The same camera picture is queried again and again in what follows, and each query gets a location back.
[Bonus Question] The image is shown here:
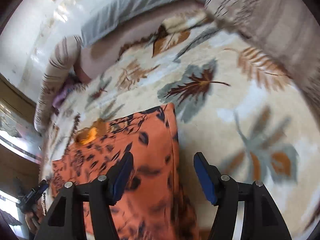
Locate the cream leaf pattern blanket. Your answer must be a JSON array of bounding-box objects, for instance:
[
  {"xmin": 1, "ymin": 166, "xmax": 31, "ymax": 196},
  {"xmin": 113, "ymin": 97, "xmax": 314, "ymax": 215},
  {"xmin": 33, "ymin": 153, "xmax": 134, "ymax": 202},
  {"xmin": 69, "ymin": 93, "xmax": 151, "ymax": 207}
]
[{"xmin": 41, "ymin": 23, "xmax": 319, "ymax": 239}]

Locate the mauve bed sheet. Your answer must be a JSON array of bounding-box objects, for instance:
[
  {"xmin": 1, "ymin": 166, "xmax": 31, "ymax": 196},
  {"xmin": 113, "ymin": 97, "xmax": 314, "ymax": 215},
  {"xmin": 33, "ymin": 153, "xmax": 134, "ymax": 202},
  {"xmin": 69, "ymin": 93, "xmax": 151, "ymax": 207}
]
[{"xmin": 74, "ymin": 0, "xmax": 204, "ymax": 83}]

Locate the striped beige bolster pillow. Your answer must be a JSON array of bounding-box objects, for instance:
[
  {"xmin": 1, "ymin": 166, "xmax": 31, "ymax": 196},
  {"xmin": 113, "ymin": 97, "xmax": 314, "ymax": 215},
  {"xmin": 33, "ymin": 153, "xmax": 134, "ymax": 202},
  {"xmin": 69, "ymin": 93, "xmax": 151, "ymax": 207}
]
[{"xmin": 34, "ymin": 35, "xmax": 82, "ymax": 133}]

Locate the orange black floral garment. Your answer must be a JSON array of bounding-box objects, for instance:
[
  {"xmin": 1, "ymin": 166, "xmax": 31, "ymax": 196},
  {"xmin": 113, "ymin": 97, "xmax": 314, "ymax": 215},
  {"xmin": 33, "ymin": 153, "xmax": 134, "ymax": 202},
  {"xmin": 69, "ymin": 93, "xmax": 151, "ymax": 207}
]
[{"xmin": 50, "ymin": 103, "xmax": 199, "ymax": 239}]

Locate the person's left hand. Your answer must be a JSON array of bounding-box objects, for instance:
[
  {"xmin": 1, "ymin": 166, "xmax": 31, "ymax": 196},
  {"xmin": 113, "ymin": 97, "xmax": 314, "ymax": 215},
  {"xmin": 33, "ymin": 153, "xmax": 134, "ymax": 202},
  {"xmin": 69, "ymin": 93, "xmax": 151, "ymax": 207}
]
[{"xmin": 25, "ymin": 212, "xmax": 40, "ymax": 234}]

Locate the wooden glass cabinet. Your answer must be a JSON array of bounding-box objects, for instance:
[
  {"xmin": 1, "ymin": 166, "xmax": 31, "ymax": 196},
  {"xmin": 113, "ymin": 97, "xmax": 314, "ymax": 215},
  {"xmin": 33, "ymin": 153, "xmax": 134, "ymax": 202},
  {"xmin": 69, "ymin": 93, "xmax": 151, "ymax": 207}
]
[{"xmin": 0, "ymin": 73, "xmax": 43, "ymax": 240}]

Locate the purple cloth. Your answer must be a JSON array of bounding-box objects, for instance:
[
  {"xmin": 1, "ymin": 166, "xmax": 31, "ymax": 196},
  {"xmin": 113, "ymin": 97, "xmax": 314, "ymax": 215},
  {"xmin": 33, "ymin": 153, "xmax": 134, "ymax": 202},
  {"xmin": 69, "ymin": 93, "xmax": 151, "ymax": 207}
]
[{"xmin": 52, "ymin": 74, "xmax": 81, "ymax": 109}]

